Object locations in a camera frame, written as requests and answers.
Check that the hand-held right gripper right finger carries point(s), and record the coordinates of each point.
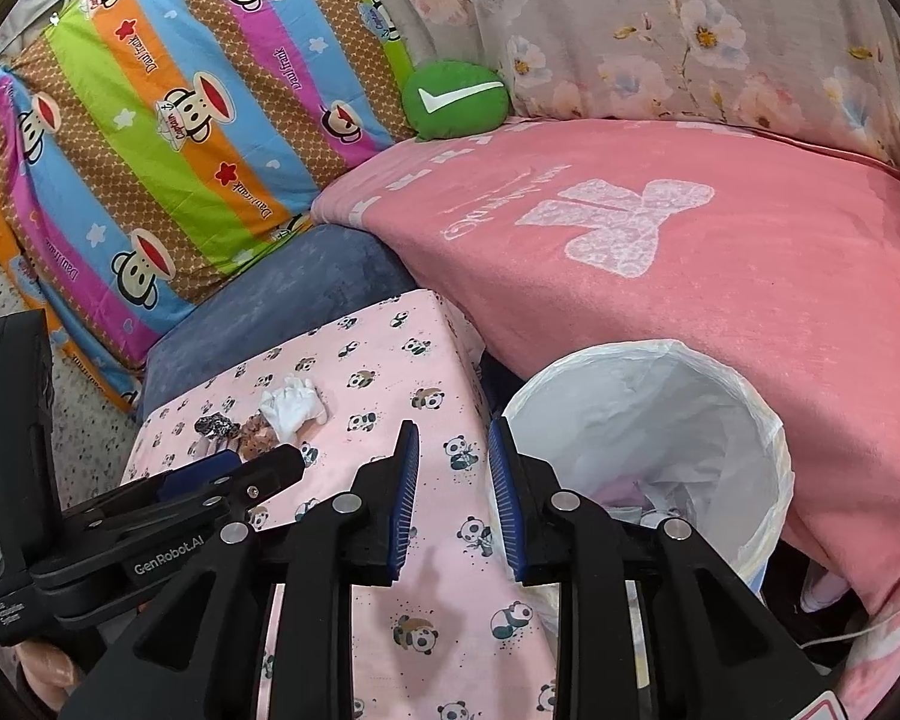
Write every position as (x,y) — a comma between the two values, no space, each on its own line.
(504,510)

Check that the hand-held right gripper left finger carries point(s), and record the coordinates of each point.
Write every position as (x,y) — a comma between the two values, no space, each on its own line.
(403,510)

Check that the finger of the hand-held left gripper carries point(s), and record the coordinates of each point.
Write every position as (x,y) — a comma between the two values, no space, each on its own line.
(270,469)
(195,478)

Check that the white tissue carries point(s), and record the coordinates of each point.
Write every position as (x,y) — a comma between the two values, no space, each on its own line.
(292,405)

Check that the white bin with bag liner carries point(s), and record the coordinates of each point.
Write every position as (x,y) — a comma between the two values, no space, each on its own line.
(645,420)

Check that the person's left hand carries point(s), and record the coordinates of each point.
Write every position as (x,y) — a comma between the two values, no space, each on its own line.
(43,669)

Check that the pink panda-print cloth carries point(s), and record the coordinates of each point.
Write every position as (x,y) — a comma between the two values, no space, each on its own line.
(435,405)

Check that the blue-grey seat cushion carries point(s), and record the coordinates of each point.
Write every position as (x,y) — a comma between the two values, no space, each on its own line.
(285,277)

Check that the striped monkey-print pillow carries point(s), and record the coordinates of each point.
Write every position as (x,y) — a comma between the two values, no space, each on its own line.
(195,165)
(15,270)

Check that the pink blanket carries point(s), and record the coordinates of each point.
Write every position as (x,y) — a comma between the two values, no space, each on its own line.
(757,300)

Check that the green round cushion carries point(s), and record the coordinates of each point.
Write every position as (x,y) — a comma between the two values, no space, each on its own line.
(450,120)

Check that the floral grey pillow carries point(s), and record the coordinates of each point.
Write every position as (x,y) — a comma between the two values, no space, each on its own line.
(645,30)

